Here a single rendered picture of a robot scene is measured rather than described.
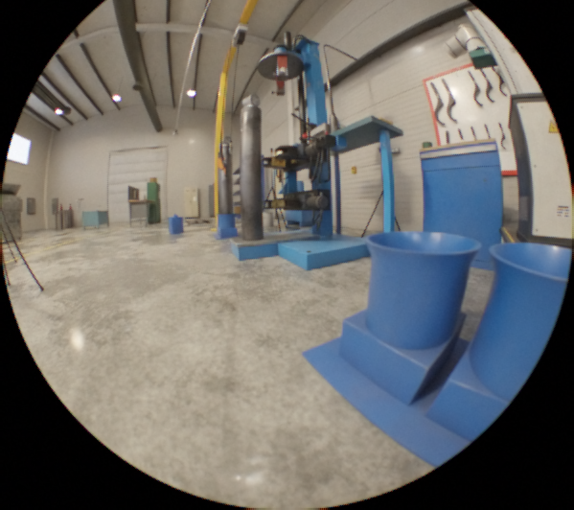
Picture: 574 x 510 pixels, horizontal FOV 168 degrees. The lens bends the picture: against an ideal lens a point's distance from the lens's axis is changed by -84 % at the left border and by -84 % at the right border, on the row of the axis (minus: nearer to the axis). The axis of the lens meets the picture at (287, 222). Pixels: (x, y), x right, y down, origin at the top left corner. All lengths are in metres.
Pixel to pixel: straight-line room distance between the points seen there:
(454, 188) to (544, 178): 1.04
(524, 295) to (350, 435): 0.40
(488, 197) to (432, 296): 1.31
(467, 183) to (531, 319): 1.41
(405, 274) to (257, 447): 0.46
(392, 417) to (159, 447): 0.49
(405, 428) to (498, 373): 0.22
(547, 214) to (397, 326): 0.64
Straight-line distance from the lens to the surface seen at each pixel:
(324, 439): 0.49
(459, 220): 1.70
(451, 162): 1.74
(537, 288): 0.35
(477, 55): 1.65
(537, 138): 0.85
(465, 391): 0.45
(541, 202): 0.82
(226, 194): 3.08
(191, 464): 0.50
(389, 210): 1.45
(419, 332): 0.45
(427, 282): 0.40
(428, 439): 0.52
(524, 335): 0.38
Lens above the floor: 0.45
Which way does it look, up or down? 5 degrees down
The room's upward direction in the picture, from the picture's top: 2 degrees counter-clockwise
